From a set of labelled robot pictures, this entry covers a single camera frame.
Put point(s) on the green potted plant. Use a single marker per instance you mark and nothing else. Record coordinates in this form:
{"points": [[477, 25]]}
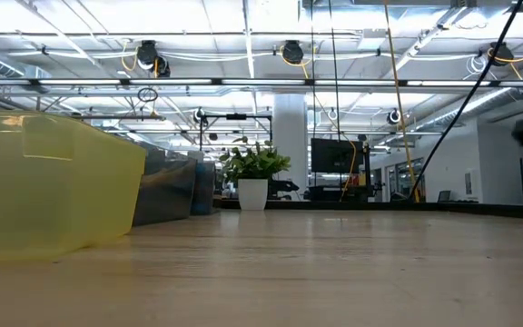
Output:
{"points": [[252, 163]]}

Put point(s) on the white plant pot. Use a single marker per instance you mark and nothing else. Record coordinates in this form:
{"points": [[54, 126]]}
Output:
{"points": [[252, 195]]}

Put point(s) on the white column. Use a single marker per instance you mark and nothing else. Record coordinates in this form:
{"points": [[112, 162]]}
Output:
{"points": [[289, 136]]}

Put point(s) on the dark blue plastic bin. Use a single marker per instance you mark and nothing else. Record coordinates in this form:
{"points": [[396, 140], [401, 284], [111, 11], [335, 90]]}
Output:
{"points": [[203, 191]]}

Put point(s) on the black monitor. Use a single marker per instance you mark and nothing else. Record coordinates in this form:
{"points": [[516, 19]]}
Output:
{"points": [[334, 156]]}

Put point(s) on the grey plastic bin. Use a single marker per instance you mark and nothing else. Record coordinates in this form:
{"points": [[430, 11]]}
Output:
{"points": [[166, 195]]}

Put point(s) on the open laptop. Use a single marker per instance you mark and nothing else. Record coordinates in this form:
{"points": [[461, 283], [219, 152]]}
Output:
{"points": [[444, 196]]}

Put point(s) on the yellow translucent plastic bin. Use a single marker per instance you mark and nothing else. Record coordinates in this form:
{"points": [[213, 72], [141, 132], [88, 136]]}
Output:
{"points": [[39, 204]]}

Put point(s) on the black overhead camera frame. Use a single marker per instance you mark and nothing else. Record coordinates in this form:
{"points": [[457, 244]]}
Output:
{"points": [[236, 116]]}

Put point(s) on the ceiling light rail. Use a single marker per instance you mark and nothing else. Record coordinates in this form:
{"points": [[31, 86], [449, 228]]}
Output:
{"points": [[261, 82]]}

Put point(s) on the black table frame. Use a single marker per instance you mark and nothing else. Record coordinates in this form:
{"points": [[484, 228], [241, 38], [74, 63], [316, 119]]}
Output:
{"points": [[379, 205]]}

